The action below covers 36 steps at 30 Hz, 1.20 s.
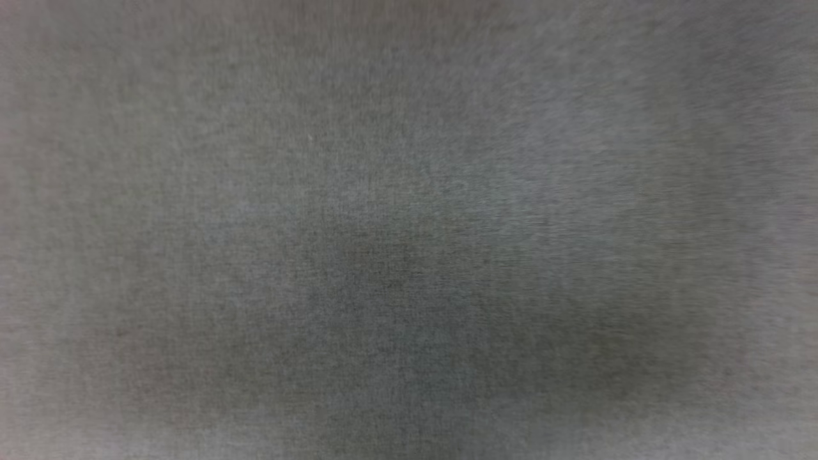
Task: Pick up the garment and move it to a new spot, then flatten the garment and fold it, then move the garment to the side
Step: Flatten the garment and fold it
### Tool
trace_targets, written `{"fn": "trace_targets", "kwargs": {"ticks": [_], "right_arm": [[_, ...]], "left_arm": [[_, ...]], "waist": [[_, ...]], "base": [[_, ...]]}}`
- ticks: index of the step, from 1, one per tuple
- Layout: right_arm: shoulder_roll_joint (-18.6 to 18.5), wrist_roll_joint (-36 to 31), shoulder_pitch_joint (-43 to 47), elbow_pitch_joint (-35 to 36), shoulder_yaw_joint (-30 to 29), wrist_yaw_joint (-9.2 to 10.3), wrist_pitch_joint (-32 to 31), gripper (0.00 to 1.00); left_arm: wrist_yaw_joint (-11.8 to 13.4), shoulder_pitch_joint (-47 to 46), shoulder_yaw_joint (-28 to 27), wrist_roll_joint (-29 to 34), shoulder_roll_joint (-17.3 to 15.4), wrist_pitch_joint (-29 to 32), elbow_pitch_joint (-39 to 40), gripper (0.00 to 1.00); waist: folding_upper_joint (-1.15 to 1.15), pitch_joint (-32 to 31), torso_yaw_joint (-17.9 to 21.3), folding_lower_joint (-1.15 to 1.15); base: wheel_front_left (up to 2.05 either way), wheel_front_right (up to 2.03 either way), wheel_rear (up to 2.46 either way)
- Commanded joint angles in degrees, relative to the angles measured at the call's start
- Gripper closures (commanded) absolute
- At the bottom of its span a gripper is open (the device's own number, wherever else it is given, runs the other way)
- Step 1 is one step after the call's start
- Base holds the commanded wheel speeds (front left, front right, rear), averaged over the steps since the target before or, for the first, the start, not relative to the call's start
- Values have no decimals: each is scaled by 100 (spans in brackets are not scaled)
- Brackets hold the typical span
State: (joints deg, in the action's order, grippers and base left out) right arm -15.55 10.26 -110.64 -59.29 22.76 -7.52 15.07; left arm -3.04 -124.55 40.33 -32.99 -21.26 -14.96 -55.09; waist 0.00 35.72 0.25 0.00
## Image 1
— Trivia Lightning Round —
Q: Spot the grey fabric sofa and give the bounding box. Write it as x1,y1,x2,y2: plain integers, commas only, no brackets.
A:
0,0,818,460

